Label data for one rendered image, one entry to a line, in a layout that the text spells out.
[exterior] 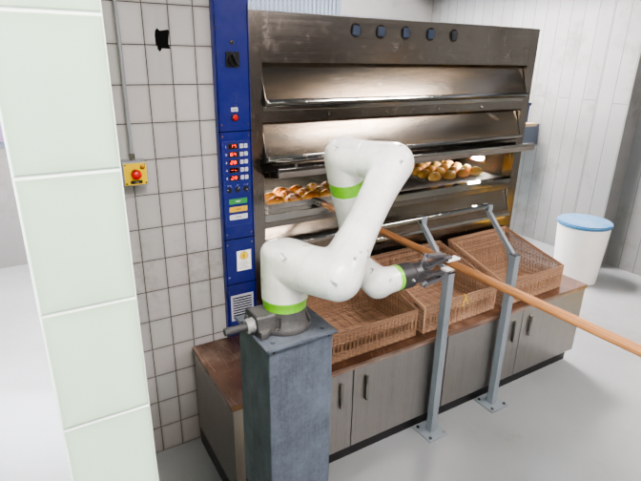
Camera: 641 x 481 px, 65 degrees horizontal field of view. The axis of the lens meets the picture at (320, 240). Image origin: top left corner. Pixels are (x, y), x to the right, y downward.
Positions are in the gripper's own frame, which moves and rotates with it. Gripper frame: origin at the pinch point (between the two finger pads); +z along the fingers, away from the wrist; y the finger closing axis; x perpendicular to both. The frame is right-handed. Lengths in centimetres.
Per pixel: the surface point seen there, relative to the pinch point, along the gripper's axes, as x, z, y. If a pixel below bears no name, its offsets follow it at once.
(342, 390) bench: -37, -21, 73
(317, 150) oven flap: -91, -4, -29
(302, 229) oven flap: -95, -9, 13
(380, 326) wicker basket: -44, 4, 50
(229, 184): -90, -51, -17
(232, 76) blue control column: -90, -47, -63
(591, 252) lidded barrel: -101, 290, 85
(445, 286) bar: -33, 35, 31
